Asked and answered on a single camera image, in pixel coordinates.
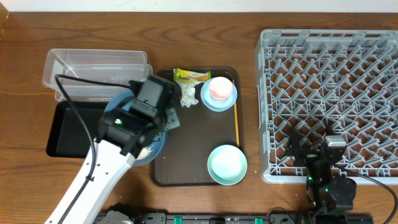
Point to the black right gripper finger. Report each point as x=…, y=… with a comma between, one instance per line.
x=329, y=131
x=294, y=147

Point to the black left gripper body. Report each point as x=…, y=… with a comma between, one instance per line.
x=158, y=121

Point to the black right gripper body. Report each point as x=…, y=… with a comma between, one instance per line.
x=308, y=156

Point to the white rice pile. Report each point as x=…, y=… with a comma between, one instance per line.
x=145, y=152

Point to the dark blue plate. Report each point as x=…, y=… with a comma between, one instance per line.
x=157, y=143

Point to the white tissue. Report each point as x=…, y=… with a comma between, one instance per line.
x=188, y=95

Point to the yellow green snack wrapper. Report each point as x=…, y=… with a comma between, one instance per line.
x=189, y=77

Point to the mint green bowl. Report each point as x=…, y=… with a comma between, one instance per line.
x=227, y=165

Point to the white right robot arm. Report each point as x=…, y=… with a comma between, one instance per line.
x=331, y=195

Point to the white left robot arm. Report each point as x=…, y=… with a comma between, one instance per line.
x=102, y=169

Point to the grey plastic dishwasher rack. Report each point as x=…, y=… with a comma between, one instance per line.
x=312, y=80

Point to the clear plastic waste bin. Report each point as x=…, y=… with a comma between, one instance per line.
x=110, y=66

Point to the brown plastic serving tray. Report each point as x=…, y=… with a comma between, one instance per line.
x=183, y=159

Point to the light blue saucer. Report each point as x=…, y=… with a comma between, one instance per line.
x=214, y=105

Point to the pink cup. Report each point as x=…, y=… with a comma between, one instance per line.
x=220, y=88

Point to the black rectangular tray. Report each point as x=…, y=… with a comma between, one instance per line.
x=67, y=136

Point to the wooden chopstick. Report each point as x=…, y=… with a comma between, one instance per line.
x=236, y=120

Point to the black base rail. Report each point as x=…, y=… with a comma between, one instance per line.
x=115, y=217

